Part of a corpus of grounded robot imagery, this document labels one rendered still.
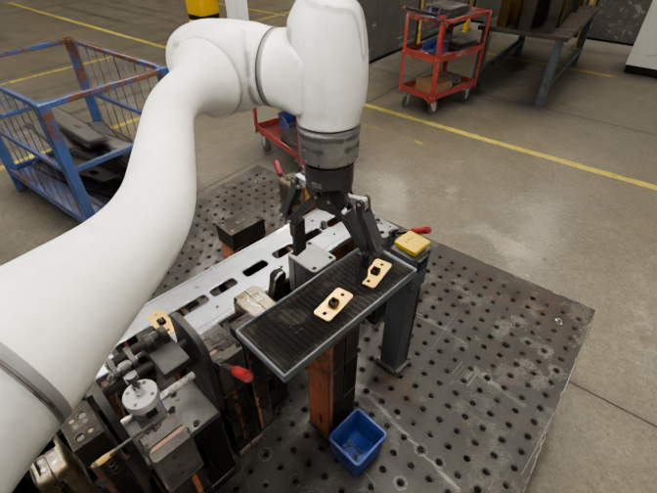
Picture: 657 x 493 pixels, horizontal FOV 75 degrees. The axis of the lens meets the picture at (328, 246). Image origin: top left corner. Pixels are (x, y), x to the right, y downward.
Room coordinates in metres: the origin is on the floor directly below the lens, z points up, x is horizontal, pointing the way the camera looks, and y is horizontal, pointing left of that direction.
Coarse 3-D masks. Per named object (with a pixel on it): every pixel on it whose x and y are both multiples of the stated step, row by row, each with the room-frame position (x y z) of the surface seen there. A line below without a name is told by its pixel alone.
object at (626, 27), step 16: (480, 0) 7.74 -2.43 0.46; (496, 0) 7.59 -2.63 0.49; (592, 0) 6.73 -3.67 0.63; (608, 0) 6.64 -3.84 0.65; (624, 0) 6.52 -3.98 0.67; (640, 0) 6.41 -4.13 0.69; (608, 16) 6.59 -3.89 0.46; (624, 16) 6.48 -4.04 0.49; (640, 16) 6.38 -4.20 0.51; (592, 32) 6.67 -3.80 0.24; (608, 32) 6.55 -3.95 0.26; (624, 32) 6.43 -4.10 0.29
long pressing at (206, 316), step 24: (312, 216) 1.08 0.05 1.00; (264, 240) 0.96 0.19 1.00; (288, 240) 0.96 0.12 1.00; (312, 240) 0.96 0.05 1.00; (336, 240) 0.96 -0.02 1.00; (216, 264) 0.86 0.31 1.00; (240, 264) 0.86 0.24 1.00; (192, 288) 0.77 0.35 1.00; (240, 288) 0.77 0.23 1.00; (264, 288) 0.77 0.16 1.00; (144, 312) 0.69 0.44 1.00; (168, 312) 0.69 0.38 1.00; (192, 312) 0.69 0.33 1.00; (216, 312) 0.69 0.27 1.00
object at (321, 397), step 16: (352, 336) 0.57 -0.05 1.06; (336, 352) 0.54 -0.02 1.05; (352, 352) 0.57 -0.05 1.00; (320, 368) 0.54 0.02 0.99; (336, 368) 0.54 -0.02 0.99; (352, 368) 0.57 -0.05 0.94; (320, 384) 0.54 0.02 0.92; (336, 384) 0.54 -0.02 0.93; (352, 384) 0.58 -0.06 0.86; (320, 400) 0.54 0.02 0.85; (336, 400) 0.54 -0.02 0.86; (352, 400) 0.58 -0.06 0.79; (320, 416) 0.54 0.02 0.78; (336, 416) 0.54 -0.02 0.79; (320, 432) 0.54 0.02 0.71
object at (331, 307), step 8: (328, 296) 0.58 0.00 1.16; (336, 296) 0.58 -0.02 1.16; (344, 296) 0.58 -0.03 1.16; (352, 296) 0.58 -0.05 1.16; (328, 304) 0.56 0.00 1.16; (336, 304) 0.56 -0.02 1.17; (344, 304) 0.56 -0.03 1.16; (320, 312) 0.54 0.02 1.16; (328, 312) 0.54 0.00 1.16; (336, 312) 0.54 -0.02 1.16; (328, 320) 0.52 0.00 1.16
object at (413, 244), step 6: (408, 234) 0.79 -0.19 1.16; (414, 234) 0.79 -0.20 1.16; (396, 240) 0.77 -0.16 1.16; (402, 240) 0.77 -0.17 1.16; (408, 240) 0.77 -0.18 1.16; (414, 240) 0.77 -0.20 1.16; (420, 240) 0.77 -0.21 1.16; (426, 240) 0.77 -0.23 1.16; (402, 246) 0.75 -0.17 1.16; (408, 246) 0.74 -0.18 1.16; (414, 246) 0.74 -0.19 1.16; (420, 246) 0.74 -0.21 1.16; (426, 246) 0.75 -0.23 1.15; (408, 252) 0.73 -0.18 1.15; (414, 252) 0.72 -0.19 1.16
